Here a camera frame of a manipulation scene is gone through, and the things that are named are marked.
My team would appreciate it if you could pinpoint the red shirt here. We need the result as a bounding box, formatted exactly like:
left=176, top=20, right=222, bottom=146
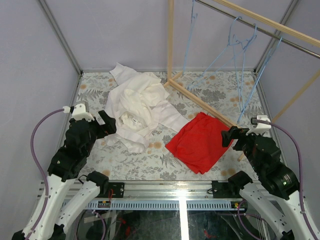
left=165, top=112, right=230, bottom=175

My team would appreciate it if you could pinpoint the metal hanging rod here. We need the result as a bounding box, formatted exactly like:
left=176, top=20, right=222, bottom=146
left=195, top=0, right=320, bottom=59

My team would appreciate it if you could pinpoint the white button shirt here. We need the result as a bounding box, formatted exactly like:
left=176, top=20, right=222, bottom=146
left=105, top=100, right=189, bottom=153

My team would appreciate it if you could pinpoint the blue wire hanger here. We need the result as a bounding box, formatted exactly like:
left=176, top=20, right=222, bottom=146
left=236, top=36, right=283, bottom=124
left=227, top=21, right=257, bottom=114
left=182, top=0, right=198, bottom=75
left=186, top=16, right=252, bottom=91

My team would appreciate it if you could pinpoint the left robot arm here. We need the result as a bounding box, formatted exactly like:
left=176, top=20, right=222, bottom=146
left=12, top=110, right=117, bottom=240

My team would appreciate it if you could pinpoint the wooden rack frame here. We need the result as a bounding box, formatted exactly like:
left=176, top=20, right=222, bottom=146
left=163, top=0, right=320, bottom=162

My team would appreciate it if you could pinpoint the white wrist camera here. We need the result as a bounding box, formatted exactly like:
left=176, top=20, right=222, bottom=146
left=249, top=115, right=271, bottom=135
left=62, top=100, right=95, bottom=122

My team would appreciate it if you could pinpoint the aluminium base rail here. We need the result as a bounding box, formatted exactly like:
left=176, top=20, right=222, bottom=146
left=37, top=179, right=308, bottom=211

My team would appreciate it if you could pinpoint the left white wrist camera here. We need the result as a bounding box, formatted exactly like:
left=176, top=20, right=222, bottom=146
left=62, top=100, right=95, bottom=122

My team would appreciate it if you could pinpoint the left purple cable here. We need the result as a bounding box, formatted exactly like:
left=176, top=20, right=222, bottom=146
left=23, top=108, right=66, bottom=240

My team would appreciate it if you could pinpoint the floral table mat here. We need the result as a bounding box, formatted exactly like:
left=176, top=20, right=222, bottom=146
left=77, top=71, right=264, bottom=181

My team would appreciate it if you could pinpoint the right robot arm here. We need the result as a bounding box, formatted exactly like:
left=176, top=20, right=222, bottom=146
left=221, top=120, right=320, bottom=240

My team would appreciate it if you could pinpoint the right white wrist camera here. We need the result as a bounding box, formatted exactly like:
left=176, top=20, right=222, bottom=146
left=249, top=115, right=271, bottom=135

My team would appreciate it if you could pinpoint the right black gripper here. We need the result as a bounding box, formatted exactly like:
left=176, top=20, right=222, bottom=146
left=219, top=124, right=263, bottom=172

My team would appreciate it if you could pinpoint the cream white garment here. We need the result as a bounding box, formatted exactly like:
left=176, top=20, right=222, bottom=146
left=105, top=63, right=169, bottom=113

